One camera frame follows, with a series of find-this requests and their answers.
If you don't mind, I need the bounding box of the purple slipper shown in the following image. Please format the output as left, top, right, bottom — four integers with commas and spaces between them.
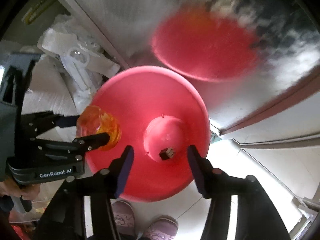
142, 216, 178, 240
112, 200, 137, 240

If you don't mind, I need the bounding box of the orange plastic wrapper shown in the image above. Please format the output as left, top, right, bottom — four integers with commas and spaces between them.
76, 106, 122, 152

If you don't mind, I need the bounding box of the person's left forearm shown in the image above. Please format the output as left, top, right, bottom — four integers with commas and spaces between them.
0, 195, 13, 214

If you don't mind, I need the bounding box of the person's left hand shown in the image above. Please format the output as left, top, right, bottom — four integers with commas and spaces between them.
0, 177, 40, 201

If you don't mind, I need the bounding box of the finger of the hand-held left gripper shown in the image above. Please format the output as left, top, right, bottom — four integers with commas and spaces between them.
36, 132, 110, 161
21, 113, 80, 137

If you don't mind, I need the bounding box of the steel cabinet door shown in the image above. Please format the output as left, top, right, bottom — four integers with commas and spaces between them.
52, 0, 320, 137

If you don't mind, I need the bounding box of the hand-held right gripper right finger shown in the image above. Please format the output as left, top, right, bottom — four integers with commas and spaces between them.
187, 145, 292, 240

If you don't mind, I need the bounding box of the white quilted cloth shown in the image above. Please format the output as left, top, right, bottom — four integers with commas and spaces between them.
22, 55, 78, 140

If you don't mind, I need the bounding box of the red plastic basin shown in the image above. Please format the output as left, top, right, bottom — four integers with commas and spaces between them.
85, 66, 210, 202

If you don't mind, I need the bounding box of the yellow plastic hook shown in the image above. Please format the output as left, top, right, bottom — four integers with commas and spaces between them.
22, 0, 54, 24

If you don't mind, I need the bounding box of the white plastic bag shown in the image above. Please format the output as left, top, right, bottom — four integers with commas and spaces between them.
37, 14, 120, 113

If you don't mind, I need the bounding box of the clear plastic box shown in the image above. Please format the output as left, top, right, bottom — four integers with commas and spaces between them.
9, 197, 52, 224

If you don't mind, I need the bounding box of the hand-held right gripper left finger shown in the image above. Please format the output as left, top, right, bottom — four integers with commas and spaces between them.
34, 145, 135, 240

